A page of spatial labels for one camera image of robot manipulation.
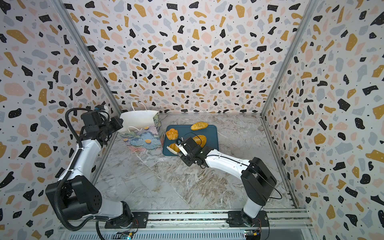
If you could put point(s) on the teal plastic tray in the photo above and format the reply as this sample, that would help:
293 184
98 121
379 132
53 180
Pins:
210 133

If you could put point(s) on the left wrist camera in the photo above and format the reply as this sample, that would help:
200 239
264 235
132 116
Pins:
102 108

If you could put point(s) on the large sesame oval loaf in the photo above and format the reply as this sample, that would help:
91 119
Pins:
201 140

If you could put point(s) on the floral paper bag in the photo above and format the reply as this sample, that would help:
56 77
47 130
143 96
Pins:
142 129

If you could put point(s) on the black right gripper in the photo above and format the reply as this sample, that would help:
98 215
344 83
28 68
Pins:
186 147

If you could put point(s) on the knotted flower bread roll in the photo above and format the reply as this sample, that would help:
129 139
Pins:
172 134

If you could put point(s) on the striped croissant bread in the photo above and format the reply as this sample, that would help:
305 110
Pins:
173 148

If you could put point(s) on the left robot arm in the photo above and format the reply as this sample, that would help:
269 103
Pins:
74 198

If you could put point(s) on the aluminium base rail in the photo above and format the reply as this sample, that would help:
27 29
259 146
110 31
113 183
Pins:
270 224

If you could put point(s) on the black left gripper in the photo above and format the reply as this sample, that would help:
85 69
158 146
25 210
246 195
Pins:
117 124

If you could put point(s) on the smooth oval bread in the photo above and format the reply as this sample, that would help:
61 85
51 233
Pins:
199 126

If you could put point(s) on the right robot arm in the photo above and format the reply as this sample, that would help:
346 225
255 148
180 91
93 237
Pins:
258 181

